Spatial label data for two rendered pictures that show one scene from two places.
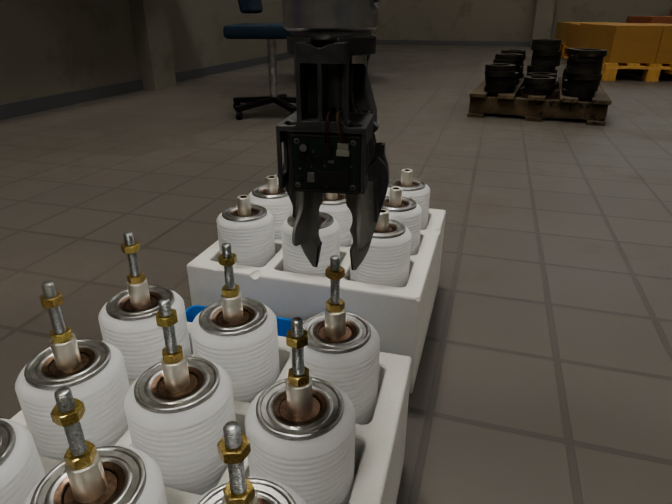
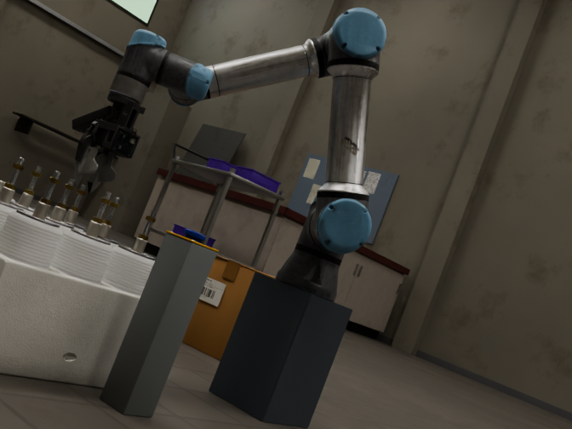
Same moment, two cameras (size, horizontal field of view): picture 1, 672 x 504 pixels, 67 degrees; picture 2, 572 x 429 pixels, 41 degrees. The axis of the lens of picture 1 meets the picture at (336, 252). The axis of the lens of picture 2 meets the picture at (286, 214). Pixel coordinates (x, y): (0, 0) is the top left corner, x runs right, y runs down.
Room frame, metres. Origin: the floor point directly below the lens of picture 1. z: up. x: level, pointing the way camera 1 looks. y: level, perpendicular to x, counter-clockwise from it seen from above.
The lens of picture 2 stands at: (-0.61, 1.34, 0.31)
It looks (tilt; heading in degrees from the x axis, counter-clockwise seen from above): 4 degrees up; 294
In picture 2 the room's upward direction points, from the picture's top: 21 degrees clockwise
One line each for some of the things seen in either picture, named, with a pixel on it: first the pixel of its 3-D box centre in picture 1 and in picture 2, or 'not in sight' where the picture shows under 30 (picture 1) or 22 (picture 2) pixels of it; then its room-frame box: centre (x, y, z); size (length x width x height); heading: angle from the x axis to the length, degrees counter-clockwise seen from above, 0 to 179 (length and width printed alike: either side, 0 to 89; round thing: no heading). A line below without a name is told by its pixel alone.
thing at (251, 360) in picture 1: (239, 381); not in sight; (0.49, 0.11, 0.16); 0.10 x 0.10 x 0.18
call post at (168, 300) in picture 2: not in sight; (159, 324); (0.07, 0.15, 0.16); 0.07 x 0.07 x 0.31; 75
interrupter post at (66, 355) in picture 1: (66, 352); (5, 197); (0.40, 0.26, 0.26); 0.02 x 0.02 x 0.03
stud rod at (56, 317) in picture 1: (56, 318); (14, 177); (0.40, 0.26, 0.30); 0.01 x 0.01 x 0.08
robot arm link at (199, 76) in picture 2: not in sight; (185, 78); (0.36, -0.06, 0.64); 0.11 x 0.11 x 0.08; 31
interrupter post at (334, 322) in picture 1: (335, 321); (71, 218); (0.46, 0.00, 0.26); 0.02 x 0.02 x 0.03
